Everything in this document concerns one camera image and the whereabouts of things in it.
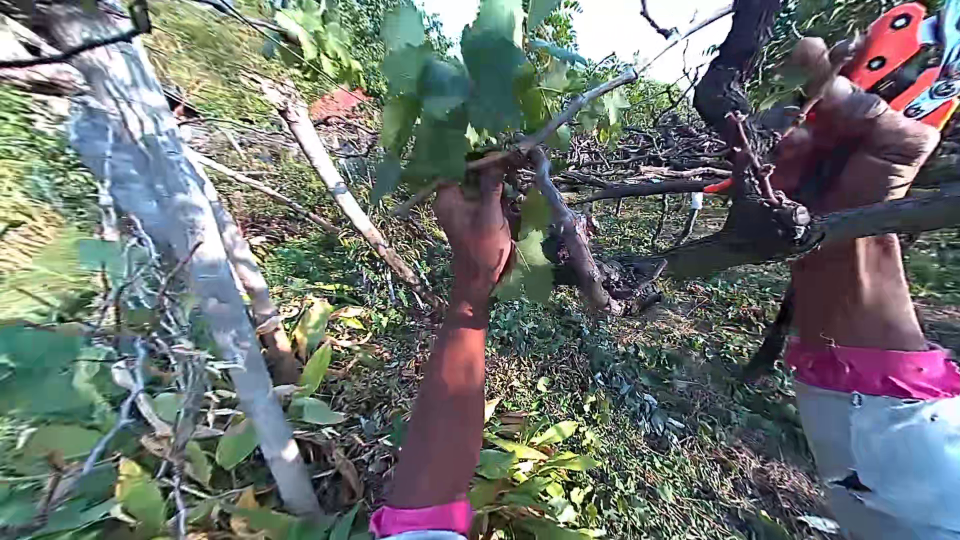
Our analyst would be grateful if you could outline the person's left hand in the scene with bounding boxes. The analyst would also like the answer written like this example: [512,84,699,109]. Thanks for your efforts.
[433,166,516,306]

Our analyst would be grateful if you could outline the person's right hand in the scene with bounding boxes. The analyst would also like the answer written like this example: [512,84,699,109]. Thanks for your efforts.
[772,37,941,214]

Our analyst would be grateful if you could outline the orange pruning shears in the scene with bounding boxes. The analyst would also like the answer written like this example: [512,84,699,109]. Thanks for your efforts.
[772,1,960,198]

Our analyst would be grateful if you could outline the leafy vine branch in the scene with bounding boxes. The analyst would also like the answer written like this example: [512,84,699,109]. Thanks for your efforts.
[371,0,735,305]

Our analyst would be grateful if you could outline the person's right forearm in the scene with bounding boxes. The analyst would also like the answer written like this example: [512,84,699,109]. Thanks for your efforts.
[786,191,960,540]

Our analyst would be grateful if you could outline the person's left forearm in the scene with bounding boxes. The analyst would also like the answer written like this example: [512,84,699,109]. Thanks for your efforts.
[370,301,490,540]

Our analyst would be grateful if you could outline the pale wooden pole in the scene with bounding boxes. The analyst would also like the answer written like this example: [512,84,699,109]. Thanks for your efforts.
[255,73,445,310]

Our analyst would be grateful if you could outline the pile of dry branches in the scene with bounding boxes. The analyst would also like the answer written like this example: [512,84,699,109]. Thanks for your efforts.
[558,123,740,205]

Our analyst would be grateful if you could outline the red object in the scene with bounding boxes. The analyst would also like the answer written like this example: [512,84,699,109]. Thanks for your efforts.
[309,86,373,123]

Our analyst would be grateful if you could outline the dark gnarled vine trunk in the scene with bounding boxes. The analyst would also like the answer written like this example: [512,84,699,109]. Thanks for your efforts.
[555,0,960,385]

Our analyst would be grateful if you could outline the thin bare stick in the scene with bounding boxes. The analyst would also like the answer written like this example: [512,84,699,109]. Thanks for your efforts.
[186,147,342,235]

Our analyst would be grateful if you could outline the brown wooden stake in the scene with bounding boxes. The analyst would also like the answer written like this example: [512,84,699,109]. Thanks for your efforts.
[183,146,303,387]

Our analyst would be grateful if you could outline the broad-leaved green plants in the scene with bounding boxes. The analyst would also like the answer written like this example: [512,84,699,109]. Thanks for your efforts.
[468,397,605,540]

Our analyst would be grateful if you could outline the tangle of dry twigs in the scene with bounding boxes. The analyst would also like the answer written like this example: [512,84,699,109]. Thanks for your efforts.
[45,213,226,540]

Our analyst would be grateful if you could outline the whitish grey post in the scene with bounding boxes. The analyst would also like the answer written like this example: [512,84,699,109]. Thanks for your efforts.
[45,0,324,519]

